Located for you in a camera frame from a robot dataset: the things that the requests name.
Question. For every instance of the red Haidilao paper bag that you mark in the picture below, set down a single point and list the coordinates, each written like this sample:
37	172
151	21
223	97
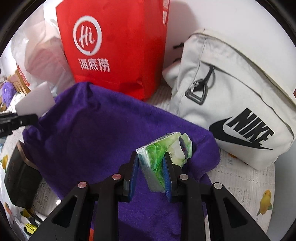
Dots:
118	45

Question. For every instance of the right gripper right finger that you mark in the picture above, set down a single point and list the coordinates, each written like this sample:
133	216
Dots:
228	219

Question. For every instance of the wooden headboard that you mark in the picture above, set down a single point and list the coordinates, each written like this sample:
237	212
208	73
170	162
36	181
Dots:
12	85

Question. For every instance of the white Miniso plastic bag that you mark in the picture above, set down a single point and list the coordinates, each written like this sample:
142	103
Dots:
39	54

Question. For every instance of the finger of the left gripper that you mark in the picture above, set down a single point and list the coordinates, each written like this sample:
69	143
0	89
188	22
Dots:
12	121

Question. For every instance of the grey Nike waist bag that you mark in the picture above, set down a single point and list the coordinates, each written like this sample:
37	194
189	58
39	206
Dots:
220	86

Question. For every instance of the purple fabric tray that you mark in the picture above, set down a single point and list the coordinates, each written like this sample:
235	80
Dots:
91	131

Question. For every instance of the fruit print tablecloth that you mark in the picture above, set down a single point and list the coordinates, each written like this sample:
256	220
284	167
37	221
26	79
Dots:
245	183

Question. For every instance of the dark green tea tin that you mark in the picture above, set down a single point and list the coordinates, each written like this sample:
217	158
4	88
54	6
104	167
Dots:
22	178

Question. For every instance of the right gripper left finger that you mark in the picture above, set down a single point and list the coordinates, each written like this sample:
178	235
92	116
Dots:
91	204

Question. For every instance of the green tissue pack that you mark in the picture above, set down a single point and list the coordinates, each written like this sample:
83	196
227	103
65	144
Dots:
177	145

